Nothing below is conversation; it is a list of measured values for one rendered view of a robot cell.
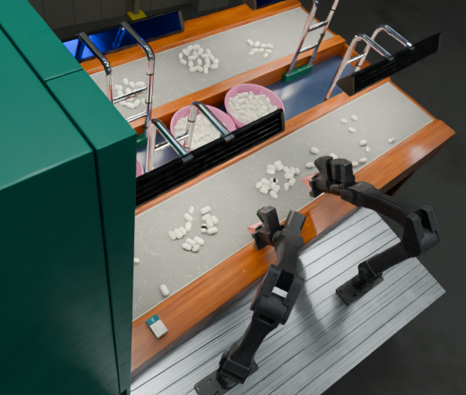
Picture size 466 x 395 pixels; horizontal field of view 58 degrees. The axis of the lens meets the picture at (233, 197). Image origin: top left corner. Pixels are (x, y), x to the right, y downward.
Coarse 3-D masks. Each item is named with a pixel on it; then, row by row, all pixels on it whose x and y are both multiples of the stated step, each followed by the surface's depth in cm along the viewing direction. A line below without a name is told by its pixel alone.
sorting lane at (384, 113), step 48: (384, 96) 208; (288, 144) 176; (336, 144) 182; (384, 144) 188; (192, 192) 153; (240, 192) 157; (288, 192) 162; (144, 240) 138; (192, 240) 142; (240, 240) 146; (144, 288) 129
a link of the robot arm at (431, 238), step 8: (424, 232) 121; (400, 240) 125; (424, 240) 119; (432, 240) 120; (392, 248) 130; (400, 248) 127; (424, 248) 119; (376, 256) 138; (384, 256) 134; (392, 256) 131; (400, 256) 128; (408, 256) 125; (360, 264) 144; (368, 264) 141; (376, 264) 138; (384, 264) 136; (392, 264) 133; (376, 272) 139
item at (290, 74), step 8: (336, 0) 183; (312, 8) 177; (336, 8) 186; (312, 16) 179; (328, 16) 190; (320, 24) 190; (328, 24) 193; (304, 32) 186; (320, 32) 198; (320, 40) 200; (296, 48) 194; (304, 48) 198; (312, 48) 200; (296, 56) 196; (312, 56) 208; (304, 64) 213; (312, 64) 214; (288, 72) 204; (296, 72) 208; (304, 72) 213; (288, 80) 208
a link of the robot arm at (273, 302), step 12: (264, 300) 100; (276, 300) 101; (264, 312) 101; (276, 312) 100; (252, 324) 105; (264, 324) 103; (276, 324) 102; (252, 336) 107; (264, 336) 106; (240, 348) 111; (252, 348) 109; (228, 360) 114; (240, 360) 113; (252, 360) 113; (240, 372) 115
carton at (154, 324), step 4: (152, 316) 121; (156, 316) 121; (148, 320) 120; (152, 320) 120; (156, 320) 121; (160, 320) 121; (148, 324) 120; (152, 324) 120; (156, 324) 120; (160, 324) 120; (152, 328) 119; (156, 328) 119; (160, 328) 119; (164, 328) 120; (156, 332) 119; (160, 332) 119; (164, 332) 119; (156, 336) 118; (160, 336) 119
